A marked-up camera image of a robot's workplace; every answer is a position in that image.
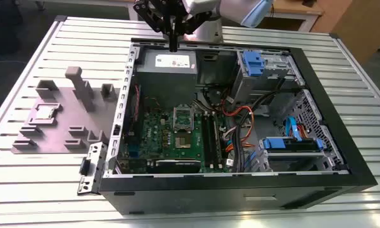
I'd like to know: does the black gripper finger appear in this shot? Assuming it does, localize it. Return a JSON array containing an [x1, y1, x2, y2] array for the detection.
[[132, 0, 174, 52], [173, 0, 216, 52]]

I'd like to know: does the silver CPU chip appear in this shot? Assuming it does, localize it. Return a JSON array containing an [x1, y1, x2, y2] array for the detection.
[[34, 105, 57, 121]]

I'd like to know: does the CPU socket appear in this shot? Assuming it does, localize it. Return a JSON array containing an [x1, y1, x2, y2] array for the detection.
[[173, 134, 193, 150]]

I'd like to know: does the blue drive latch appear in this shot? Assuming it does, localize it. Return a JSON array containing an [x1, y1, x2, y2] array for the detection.
[[243, 51, 267, 77]]

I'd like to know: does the grey power supply unit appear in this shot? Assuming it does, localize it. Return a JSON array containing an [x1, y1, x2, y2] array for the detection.
[[134, 49, 198, 112]]

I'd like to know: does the silver drive cage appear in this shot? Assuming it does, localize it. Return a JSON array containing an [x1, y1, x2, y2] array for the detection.
[[231, 49, 305, 105]]

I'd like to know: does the wooden desk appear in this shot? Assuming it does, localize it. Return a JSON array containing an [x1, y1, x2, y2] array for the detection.
[[263, 0, 324, 33]]

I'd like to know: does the black RAM slot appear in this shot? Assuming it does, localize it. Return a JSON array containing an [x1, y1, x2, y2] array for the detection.
[[210, 111, 225, 167], [201, 112, 213, 167]]

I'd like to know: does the grey parts rack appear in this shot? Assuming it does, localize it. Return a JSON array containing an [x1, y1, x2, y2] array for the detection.
[[10, 66, 122, 155]]

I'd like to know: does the wooden cabinet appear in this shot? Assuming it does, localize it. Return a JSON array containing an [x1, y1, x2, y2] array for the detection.
[[313, 0, 380, 65]]

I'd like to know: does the green motherboard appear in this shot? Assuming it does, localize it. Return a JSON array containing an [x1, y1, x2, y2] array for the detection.
[[117, 104, 235, 174]]

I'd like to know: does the hard disk in blue carrier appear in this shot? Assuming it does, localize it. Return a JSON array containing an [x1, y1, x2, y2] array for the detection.
[[260, 138, 325, 153]]

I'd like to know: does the black graphics card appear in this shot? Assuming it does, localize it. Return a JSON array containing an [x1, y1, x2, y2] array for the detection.
[[146, 158, 201, 174]]

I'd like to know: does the silver disk bay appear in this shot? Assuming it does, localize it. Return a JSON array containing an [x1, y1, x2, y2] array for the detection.
[[256, 142, 348, 173]]

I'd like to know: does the black PC case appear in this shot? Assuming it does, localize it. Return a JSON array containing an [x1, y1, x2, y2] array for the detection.
[[77, 37, 379, 215]]

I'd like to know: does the white desk frame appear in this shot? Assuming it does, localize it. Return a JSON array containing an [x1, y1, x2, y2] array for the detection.
[[34, 0, 140, 21]]

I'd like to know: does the red thin wire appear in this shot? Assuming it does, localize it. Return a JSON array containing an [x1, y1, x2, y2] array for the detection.
[[129, 84, 141, 137]]

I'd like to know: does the orange wire bundle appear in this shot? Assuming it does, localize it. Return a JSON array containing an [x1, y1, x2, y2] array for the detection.
[[220, 106, 255, 152]]

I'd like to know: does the blue flat data wire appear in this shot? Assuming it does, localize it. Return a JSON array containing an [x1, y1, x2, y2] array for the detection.
[[284, 116, 308, 143]]

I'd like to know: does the black wire bundle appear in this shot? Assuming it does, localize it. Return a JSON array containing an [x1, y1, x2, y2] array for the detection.
[[232, 89, 304, 173]]

